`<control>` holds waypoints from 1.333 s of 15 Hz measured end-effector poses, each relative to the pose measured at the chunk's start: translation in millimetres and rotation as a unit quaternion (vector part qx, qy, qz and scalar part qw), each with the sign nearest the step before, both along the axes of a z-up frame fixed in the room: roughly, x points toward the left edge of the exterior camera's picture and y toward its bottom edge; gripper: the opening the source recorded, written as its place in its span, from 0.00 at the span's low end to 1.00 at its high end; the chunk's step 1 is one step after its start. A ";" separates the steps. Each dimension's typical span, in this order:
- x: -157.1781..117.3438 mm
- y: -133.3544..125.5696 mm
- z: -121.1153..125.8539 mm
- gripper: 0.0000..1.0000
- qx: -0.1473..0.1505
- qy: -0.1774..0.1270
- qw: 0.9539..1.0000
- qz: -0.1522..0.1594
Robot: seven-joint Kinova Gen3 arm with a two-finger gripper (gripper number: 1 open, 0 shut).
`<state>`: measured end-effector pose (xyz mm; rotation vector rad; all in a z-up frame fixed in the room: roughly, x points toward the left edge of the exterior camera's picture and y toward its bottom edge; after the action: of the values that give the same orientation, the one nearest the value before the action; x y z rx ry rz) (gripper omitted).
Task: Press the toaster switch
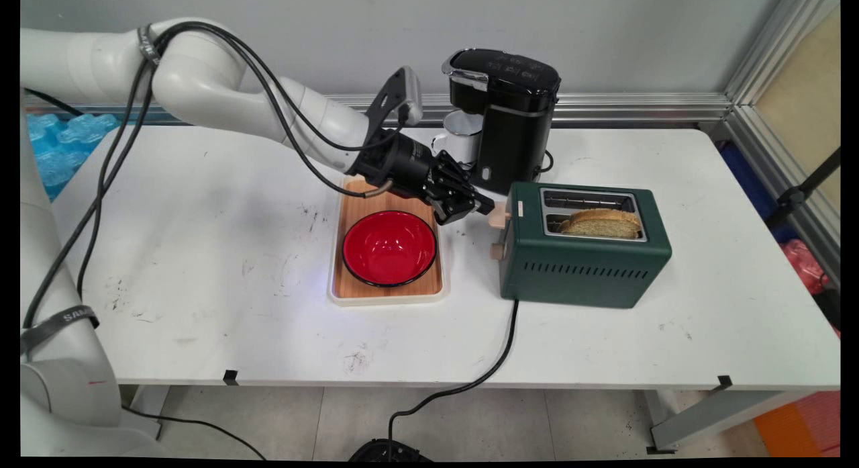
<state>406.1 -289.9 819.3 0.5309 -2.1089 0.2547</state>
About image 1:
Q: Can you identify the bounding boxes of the orange floor mat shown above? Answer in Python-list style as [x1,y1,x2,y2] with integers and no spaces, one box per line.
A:
[753,391,841,457]

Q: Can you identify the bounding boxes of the grey table leg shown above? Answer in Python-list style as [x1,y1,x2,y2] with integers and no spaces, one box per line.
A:
[634,389,816,454]
[124,385,168,440]

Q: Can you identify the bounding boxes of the white enamel mug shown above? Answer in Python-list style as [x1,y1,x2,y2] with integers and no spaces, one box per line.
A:
[432,110,485,169]

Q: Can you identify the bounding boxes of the red plastic bag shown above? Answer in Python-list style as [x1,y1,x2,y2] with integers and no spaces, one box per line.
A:
[781,238,833,296]

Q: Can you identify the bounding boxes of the black toaster power cable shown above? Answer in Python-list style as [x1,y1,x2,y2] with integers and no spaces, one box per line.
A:
[386,299,521,461]

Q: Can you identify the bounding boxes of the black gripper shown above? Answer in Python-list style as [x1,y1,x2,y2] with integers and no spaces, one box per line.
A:
[348,128,497,226]

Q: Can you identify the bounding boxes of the blue bubble wrap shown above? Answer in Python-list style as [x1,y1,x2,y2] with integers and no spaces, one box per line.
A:
[26,112,123,202]

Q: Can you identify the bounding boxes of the slanted aluminium frame post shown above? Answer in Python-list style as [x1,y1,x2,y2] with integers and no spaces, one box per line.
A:
[723,0,841,284]

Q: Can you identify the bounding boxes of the red bowl with black rim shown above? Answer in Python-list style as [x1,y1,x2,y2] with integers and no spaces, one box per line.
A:
[342,210,438,288]

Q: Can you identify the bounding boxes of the wooden tray with cream rim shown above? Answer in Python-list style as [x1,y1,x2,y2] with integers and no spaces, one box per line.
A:
[327,175,450,307]

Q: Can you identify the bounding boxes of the black tripod stand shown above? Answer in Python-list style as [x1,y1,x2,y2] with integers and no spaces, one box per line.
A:
[765,146,841,230]

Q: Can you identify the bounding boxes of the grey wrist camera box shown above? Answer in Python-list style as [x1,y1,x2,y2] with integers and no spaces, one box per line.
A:
[367,66,424,130]

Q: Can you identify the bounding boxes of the black coffee machine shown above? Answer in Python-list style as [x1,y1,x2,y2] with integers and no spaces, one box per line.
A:
[441,48,562,195]

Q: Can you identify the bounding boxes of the black camera cable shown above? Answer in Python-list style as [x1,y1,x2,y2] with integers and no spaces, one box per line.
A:
[75,21,411,301]

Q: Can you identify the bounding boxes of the green toaster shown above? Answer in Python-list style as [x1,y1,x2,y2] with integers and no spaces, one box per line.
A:
[499,181,673,310]

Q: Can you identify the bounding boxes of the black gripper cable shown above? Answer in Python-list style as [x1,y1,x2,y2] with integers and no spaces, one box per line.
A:
[22,24,395,331]

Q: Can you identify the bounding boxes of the grey labelled cable strap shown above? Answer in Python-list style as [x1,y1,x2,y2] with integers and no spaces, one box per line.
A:
[20,306,101,355]

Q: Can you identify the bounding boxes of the black floor cable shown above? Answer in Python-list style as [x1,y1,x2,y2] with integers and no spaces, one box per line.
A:
[121,404,266,461]

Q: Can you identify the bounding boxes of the toasted bread slice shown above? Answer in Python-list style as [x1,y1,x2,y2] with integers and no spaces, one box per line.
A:
[559,208,643,240]

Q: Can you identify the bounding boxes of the horizontal aluminium frame rail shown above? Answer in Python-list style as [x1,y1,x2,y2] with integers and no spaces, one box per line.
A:
[23,93,734,128]

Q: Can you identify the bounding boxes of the black round base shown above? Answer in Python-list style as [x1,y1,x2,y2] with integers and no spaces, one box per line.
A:
[348,438,434,462]

